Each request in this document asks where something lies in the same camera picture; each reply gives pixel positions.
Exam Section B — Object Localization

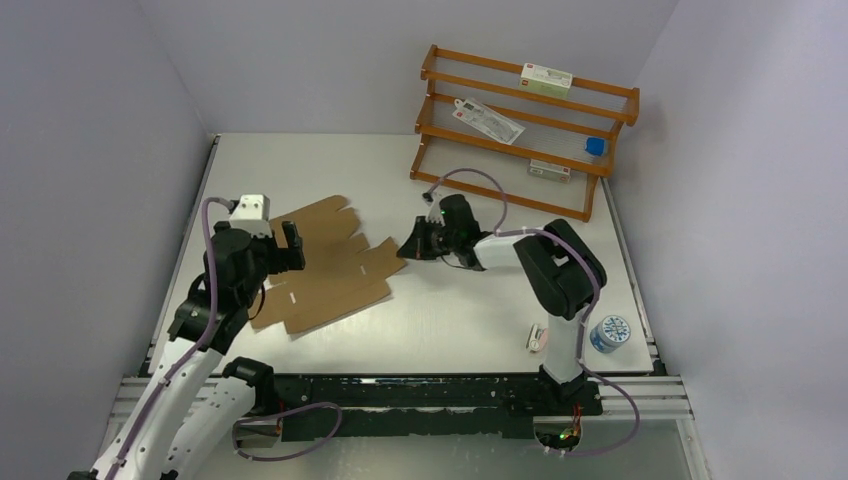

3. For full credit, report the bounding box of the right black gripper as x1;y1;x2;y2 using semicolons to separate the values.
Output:
397;216;460;260

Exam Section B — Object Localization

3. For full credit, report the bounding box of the brown cardboard box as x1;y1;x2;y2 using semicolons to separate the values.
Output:
250;195;406;335

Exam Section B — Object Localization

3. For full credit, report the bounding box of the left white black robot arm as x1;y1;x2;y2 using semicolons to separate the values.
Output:
68;220;306;479

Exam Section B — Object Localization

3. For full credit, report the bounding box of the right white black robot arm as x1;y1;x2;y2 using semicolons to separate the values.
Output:
396;193;607;414

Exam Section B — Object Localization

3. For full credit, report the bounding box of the small white box lower shelf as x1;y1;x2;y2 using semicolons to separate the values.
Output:
527;159;571;183

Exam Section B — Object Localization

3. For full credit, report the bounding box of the white green box top shelf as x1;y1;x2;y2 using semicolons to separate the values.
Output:
518;63;573;100

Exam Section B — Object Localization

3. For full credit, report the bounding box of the clear plastic packet with label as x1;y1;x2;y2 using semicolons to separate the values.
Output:
452;98;526;145

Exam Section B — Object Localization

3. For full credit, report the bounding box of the small pink white stapler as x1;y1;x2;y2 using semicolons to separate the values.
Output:
526;324;548;353

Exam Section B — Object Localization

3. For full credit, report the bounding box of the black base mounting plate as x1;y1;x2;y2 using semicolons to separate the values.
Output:
236;370;602;442

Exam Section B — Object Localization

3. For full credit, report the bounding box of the orange wooden shelf rack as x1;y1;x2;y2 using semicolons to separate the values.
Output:
409;45;641;222

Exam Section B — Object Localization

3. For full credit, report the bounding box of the blue cap bottle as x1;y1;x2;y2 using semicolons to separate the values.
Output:
584;137;608;157

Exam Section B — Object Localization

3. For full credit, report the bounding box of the blue white round tin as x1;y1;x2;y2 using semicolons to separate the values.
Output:
589;315;632;354

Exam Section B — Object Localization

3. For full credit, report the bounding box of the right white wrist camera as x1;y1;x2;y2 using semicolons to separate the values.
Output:
426;201;444;225

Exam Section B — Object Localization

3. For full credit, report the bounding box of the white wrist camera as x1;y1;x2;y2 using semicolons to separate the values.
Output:
426;201;444;225
228;194;273;239

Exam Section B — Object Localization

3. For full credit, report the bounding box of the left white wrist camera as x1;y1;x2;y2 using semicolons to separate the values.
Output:
228;194;273;239

